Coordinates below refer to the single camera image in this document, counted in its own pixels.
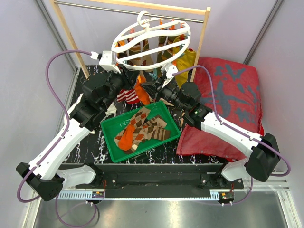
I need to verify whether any red white striped sock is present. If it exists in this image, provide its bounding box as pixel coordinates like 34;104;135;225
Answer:
116;89;140;104

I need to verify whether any brown beige striped sock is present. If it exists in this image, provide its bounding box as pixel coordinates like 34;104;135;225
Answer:
143;115;171;141

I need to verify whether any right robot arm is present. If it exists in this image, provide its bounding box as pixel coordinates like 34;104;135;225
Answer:
141;82;280;188

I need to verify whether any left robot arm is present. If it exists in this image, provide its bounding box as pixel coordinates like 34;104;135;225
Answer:
16;70;139;201

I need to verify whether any mustard yellow sock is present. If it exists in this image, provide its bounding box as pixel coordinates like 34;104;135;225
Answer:
173;48;196;88

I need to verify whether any red patterned pillow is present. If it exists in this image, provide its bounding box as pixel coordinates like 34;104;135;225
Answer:
176;57;264;163

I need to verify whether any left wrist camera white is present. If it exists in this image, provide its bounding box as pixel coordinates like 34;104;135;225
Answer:
91;51;121;74

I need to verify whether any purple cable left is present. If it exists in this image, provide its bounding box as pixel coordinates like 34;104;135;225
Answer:
16;49;100;228

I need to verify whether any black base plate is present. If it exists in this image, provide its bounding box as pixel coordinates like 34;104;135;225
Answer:
70;164;244;200

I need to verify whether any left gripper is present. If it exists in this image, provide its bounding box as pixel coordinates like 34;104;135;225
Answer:
102;64;140;110

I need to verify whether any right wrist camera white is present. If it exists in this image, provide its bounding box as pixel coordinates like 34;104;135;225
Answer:
161;63;178;88

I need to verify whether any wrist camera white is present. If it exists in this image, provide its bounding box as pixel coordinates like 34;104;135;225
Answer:
91;51;121;74
161;63;178;88

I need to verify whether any wooden clothes rack frame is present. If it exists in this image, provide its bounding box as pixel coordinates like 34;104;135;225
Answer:
50;0;211;107

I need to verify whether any green plastic tray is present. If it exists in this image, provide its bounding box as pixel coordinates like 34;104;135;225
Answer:
101;101;181;163

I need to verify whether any metal hanging rod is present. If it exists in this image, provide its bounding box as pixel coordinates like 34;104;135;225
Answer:
54;0;205;24

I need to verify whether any white round clip hanger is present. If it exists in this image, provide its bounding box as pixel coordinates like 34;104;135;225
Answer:
111;11;191;71

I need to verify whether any orange argyle sock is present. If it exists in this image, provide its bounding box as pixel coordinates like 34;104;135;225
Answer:
114;107;151;154

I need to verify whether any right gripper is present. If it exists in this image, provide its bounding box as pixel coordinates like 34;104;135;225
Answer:
141;75;188;112

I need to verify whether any teal clothespin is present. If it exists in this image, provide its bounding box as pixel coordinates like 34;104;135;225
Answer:
148;69;158;80

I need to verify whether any white cloth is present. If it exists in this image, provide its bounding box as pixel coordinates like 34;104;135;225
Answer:
69;94;117;134

